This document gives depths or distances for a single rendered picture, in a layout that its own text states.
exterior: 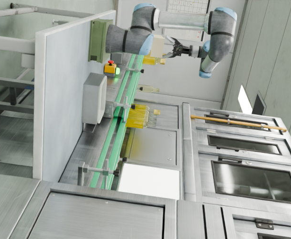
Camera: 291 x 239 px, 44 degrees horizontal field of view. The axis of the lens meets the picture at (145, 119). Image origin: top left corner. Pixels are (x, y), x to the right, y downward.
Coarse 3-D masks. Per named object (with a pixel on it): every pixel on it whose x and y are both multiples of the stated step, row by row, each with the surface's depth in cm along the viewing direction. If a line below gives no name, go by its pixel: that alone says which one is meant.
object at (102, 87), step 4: (104, 76) 192; (104, 80) 188; (100, 84) 182; (104, 84) 197; (100, 88) 181; (104, 88) 198; (100, 92) 182; (104, 92) 199; (100, 96) 183; (104, 96) 200; (100, 100) 184; (104, 100) 201; (100, 104) 202; (104, 104) 202; (100, 108) 203; (104, 108) 204; (100, 112) 201; (100, 116) 197; (100, 120) 194
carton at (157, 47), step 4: (156, 36) 230; (160, 36) 232; (156, 40) 223; (160, 40) 223; (152, 44) 224; (156, 44) 224; (160, 44) 224; (152, 48) 225; (156, 48) 225; (160, 48) 225; (152, 52) 226; (156, 52) 226; (160, 52) 225; (152, 56) 227; (156, 56) 226; (160, 56) 226
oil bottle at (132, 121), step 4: (128, 116) 221; (132, 116) 221; (136, 116) 222; (128, 120) 218; (132, 120) 218; (136, 120) 218; (140, 120) 218; (144, 120) 218; (128, 124) 220; (132, 124) 219; (136, 124) 219; (140, 124) 219; (144, 124) 219; (140, 128) 220; (144, 128) 220
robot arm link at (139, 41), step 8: (128, 32) 186; (136, 32) 185; (144, 32) 185; (128, 40) 184; (136, 40) 184; (144, 40) 184; (152, 40) 189; (128, 48) 186; (136, 48) 185; (144, 48) 185
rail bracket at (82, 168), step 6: (84, 162) 150; (108, 162) 147; (78, 168) 148; (84, 168) 148; (90, 168) 149; (96, 168) 149; (108, 168) 149; (78, 174) 149; (102, 174) 149; (108, 174) 149; (114, 174) 149; (66, 180) 155; (72, 180) 155; (78, 180) 150
